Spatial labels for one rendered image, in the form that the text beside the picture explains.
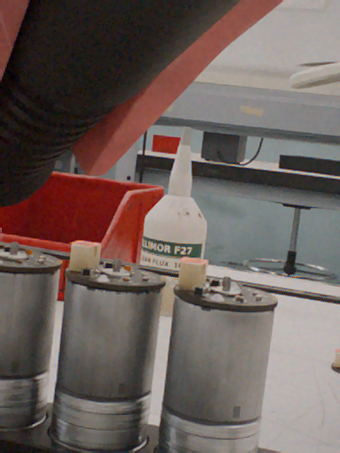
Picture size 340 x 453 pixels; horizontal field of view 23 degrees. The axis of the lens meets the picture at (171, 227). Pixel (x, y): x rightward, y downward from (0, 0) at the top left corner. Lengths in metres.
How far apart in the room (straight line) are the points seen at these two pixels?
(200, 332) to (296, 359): 0.20
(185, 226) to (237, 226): 4.21
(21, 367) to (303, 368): 0.19
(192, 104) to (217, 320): 2.31
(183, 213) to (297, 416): 0.16
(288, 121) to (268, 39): 2.23
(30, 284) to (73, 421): 0.03
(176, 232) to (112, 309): 0.24
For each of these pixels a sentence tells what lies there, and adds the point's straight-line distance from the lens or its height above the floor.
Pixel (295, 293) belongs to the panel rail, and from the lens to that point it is 0.21.
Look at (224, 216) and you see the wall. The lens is 4.65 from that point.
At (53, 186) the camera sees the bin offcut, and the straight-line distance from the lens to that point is 0.57.
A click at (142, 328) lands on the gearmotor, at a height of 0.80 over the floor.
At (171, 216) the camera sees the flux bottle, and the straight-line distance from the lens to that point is 0.44.
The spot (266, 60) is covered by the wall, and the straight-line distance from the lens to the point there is 4.63.
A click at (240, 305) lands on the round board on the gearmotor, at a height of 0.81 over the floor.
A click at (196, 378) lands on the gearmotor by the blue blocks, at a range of 0.19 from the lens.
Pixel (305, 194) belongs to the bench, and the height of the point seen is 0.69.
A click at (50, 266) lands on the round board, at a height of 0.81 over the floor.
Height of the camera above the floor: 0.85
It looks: 7 degrees down
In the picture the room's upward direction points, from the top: 7 degrees clockwise
